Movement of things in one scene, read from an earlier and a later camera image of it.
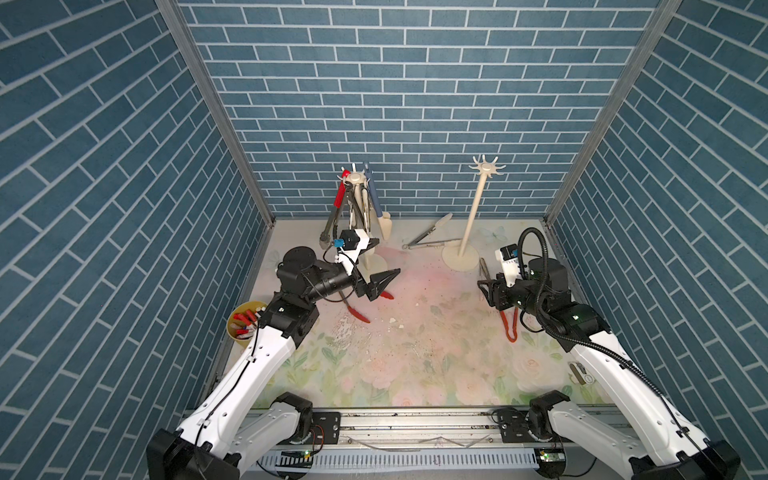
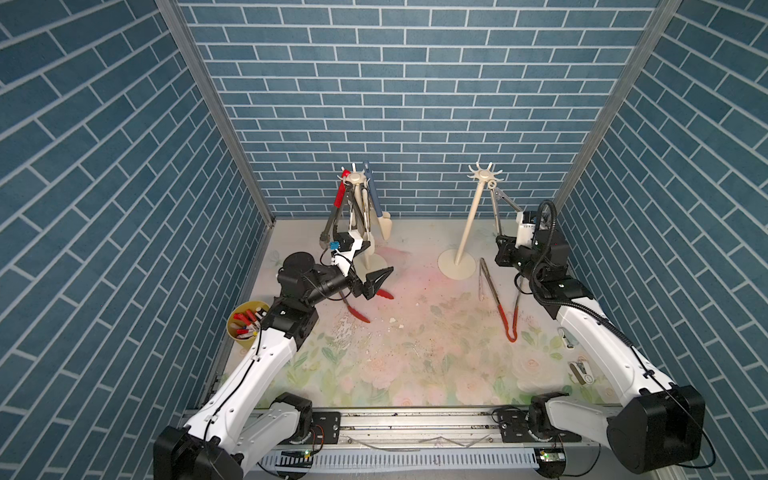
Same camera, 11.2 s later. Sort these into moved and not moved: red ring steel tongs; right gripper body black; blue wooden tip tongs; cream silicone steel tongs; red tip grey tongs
Moved: right gripper body black
Not moved: red tip grey tongs; cream silicone steel tongs; blue wooden tip tongs; red ring steel tongs
